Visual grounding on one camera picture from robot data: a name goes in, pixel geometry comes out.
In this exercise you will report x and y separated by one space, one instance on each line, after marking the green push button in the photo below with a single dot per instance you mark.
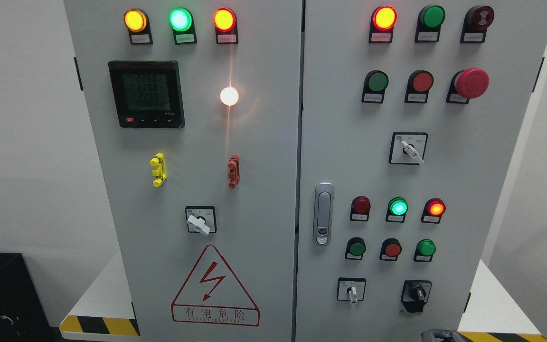
356 248
374 87

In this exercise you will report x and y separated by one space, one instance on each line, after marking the red push button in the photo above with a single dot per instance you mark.
390 250
418 85

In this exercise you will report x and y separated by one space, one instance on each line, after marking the green push button lower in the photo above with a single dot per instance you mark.
356 248

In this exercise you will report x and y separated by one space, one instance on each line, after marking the green illuminated button lower right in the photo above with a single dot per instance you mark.
425 250

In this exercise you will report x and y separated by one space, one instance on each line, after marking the green lit indicator light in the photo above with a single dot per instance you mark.
182 24

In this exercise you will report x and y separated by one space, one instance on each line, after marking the white lit indicator light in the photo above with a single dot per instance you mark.
229 96

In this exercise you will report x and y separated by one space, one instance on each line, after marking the red lit light top right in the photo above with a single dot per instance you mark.
382 23

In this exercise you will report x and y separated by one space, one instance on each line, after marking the dark red buzzer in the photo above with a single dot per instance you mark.
475 25

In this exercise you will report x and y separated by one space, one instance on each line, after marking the red push button lower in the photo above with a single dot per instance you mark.
390 250

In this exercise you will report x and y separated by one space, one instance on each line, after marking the white platform hazard stripe left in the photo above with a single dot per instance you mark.
105 312

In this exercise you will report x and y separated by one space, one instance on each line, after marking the red indicator light right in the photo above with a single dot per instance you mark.
433 211

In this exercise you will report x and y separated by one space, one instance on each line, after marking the black digital power meter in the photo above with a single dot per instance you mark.
147 94

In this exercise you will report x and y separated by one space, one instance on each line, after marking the white selector switch lower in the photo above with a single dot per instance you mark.
351 289

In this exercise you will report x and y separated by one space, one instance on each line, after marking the red-orange lit indicator light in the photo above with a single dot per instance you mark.
225 23

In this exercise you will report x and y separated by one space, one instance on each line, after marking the dark red indicator light left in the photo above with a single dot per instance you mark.
360 209

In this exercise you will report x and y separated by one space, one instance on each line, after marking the white selector switch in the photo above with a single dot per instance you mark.
351 289
408 148

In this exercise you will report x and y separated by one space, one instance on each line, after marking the green push button upper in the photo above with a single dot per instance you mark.
374 87

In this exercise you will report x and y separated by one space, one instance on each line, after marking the grey right cabinet door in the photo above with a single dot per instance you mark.
347 142

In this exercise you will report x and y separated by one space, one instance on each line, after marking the white selector switch left door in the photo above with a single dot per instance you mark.
201 219

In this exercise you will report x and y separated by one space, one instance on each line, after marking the white platform hazard stripe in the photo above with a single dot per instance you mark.
492 310
105 312

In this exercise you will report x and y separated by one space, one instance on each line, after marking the black rotary knob switch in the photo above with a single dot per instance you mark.
415 295

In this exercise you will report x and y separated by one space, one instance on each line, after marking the white platform hazard stripe right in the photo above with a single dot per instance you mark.
492 310

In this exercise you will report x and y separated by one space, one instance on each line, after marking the yellow terminal connector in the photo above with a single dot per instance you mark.
158 169

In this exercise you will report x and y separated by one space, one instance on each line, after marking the red terminal connector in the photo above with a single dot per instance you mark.
233 171

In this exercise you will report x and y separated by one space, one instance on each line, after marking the green lit indicator middle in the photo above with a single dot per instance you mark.
396 210

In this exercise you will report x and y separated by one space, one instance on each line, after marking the grey left cabinet door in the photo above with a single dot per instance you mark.
255 220

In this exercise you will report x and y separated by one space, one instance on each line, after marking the green unlit light top right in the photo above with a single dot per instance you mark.
429 22

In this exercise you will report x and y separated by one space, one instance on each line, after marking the white selector switch upper right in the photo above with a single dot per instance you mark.
408 148

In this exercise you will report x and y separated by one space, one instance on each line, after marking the red push button upper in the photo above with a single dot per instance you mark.
418 85

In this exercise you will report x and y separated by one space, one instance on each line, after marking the yellow indicator light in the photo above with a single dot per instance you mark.
138 25

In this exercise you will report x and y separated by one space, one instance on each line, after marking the red electrical hazard sticker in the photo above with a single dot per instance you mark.
213 294

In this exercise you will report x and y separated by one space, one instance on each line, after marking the silver door latch handle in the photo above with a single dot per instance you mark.
324 195

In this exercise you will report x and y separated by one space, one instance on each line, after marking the red emergency stop button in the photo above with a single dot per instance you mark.
467 84

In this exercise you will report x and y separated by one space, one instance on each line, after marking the black box lower left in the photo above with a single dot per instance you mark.
22 318

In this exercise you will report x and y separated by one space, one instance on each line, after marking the grey cabinet door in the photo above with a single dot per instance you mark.
255 220
347 142

